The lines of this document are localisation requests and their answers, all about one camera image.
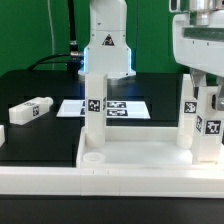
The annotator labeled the white U-shaped obstacle fence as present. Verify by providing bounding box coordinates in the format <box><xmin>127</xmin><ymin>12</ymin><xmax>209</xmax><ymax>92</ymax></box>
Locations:
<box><xmin>0</xmin><ymin>125</ymin><xmax>224</xmax><ymax>199</ymax></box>

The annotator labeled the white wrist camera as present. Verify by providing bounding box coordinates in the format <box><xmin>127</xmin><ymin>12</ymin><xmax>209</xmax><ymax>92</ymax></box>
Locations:
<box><xmin>169</xmin><ymin>0</ymin><xmax>190</xmax><ymax>13</ymax></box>

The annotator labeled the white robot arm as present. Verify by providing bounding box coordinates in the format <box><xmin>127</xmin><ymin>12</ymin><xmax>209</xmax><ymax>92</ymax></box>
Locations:
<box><xmin>79</xmin><ymin>0</ymin><xmax>224</xmax><ymax>111</ymax></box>

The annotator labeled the black cable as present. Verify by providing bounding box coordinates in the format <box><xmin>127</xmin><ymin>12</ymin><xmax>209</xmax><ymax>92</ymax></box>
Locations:
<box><xmin>27</xmin><ymin>0</ymin><xmax>84</xmax><ymax>72</ymax></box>

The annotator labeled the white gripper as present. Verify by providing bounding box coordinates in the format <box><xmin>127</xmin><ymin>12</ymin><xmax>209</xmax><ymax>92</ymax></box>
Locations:
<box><xmin>172</xmin><ymin>10</ymin><xmax>224</xmax><ymax>111</ymax></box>

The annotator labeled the sheet with four tags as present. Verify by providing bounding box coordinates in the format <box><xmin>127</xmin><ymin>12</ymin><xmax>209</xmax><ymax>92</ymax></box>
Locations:
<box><xmin>57</xmin><ymin>100</ymin><xmax>150</xmax><ymax>119</ymax></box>

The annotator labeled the white desk top panel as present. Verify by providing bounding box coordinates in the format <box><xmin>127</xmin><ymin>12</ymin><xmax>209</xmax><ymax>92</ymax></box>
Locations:
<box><xmin>76</xmin><ymin>126</ymin><xmax>224</xmax><ymax>170</ymax></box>

